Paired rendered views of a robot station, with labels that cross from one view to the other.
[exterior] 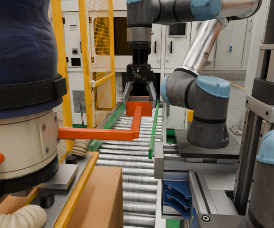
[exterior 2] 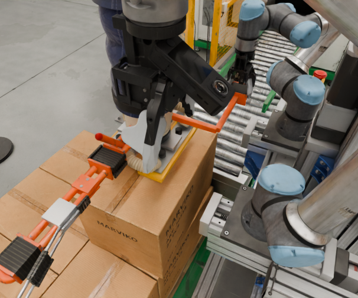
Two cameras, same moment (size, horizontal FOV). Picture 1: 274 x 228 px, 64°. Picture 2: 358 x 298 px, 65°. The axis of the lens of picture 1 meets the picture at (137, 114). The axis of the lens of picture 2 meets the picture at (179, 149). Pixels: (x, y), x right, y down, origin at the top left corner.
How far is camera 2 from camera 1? 57 cm
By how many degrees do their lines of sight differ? 34
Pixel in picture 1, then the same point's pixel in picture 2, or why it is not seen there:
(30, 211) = not seen: hidden behind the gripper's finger
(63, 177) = (172, 143)
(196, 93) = (290, 93)
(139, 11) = (247, 29)
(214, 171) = (288, 155)
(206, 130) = (289, 125)
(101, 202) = (195, 156)
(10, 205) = not seen: hidden behind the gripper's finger
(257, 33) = not seen: outside the picture
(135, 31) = (241, 43)
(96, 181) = (196, 139)
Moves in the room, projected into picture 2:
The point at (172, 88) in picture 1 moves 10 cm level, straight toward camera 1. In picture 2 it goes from (275, 79) to (267, 90)
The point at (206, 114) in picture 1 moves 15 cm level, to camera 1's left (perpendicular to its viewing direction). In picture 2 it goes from (293, 113) to (255, 104)
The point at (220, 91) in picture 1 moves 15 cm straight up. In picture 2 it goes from (309, 99) to (324, 61)
